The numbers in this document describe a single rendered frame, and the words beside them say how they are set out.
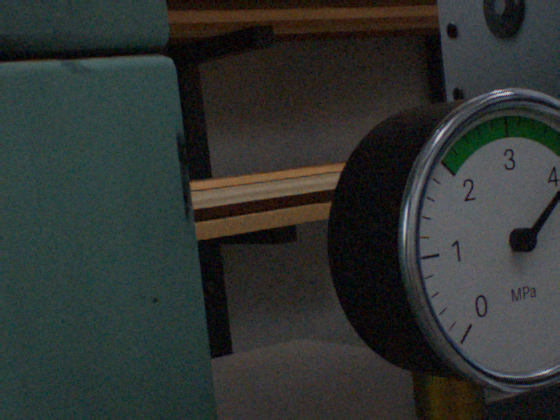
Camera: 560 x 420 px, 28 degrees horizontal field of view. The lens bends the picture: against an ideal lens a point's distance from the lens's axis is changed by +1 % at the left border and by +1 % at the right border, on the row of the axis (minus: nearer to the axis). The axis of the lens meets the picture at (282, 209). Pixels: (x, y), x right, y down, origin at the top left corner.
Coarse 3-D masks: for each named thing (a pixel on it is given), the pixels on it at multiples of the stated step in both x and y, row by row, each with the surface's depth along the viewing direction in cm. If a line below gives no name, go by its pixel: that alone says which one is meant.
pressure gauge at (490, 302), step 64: (384, 128) 24; (448, 128) 22; (512, 128) 23; (384, 192) 22; (448, 192) 22; (512, 192) 23; (384, 256) 22; (448, 256) 22; (512, 256) 23; (384, 320) 23; (448, 320) 22; (512, 320) 23; (448, 384) 25; (512, 384) 23
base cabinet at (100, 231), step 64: (0, 64) 24; (64, 64) 24; (128, 64) 25; (0, 128) 24; (64, 128) 24; (128, 128) 25; (0, 192) 24; (64, 192) 24; (128, 192) 25; (0, 256) 23; (64, 256) 24; (128, 256) 25; (192, 256) 26; (0, 320) 23; (64, 320) 24; (128, 320) 25; (192, 320) 26; (0, 384) 23; (64, 384) 24; (128, 384) 25; (192, 384) 26
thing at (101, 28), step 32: (0, 0) 24; (32, 0) 24; (64, 0) 24; (96, 0) 25; (128, 0) 25; (160, 0) 26; (0, 32) 24; (32, 32) 24; (64, 32) 24; (96, 32) 25; (128, 32) 25; (160, 32) 26
